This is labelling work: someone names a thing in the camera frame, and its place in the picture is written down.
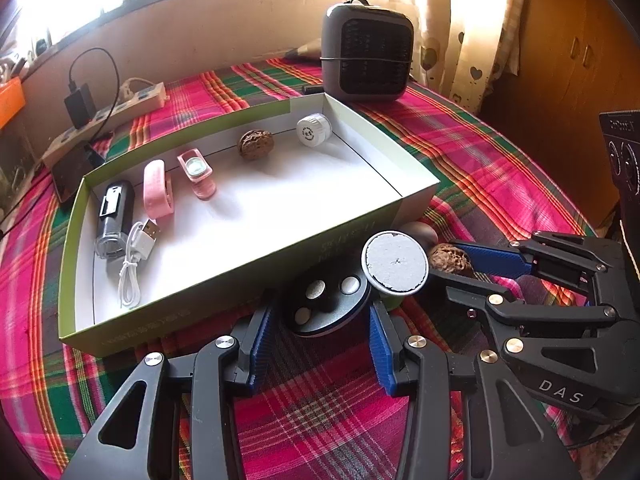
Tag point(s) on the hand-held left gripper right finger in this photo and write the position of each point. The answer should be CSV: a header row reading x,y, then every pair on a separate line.
x,y
382,355

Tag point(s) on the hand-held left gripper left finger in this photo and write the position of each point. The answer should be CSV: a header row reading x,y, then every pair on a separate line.
x,y
260,350

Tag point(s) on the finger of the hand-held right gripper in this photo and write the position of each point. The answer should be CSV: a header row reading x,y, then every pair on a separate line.
x,y
492,260
500,310

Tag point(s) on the brown walnut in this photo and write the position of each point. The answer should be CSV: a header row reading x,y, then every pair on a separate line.
x,y
256,145
450,260

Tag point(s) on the black round device white buttons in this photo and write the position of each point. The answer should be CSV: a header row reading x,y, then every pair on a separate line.
x,y
325,310

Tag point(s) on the green cardboard box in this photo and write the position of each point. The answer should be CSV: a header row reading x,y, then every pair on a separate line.
x,y
260,210

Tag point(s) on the brown egg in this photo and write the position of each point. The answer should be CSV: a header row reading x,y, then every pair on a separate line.
x,y
420,234

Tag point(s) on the plaid tablecloth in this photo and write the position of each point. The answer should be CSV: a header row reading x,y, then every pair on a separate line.
x,y
320,410

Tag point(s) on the black tube with clear cap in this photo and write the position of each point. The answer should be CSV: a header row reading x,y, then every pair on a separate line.
x,y
114,215

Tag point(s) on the wooden cabinet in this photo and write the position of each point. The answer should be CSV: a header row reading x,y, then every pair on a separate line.
x,y
565,60

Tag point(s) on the white round cap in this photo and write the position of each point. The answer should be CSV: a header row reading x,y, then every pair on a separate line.
x,y
312,130

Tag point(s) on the heart print curtain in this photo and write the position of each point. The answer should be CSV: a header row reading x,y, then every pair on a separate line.
x,y
465,35

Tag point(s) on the grey fan heater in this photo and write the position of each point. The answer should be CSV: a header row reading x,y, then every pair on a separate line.
x,y
367,55

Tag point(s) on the black phone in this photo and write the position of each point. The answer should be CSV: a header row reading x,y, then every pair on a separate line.
x,y
75,172

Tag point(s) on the white power strip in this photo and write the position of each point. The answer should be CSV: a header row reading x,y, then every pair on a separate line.
x,y
125,110

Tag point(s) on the white plug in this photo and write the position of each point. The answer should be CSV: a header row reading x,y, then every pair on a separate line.
x,y
132,89

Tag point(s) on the black charger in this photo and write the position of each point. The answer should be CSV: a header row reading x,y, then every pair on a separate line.
x,y
80,107

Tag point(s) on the orange box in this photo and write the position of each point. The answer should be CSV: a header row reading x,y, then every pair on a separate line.
x,y
10,105

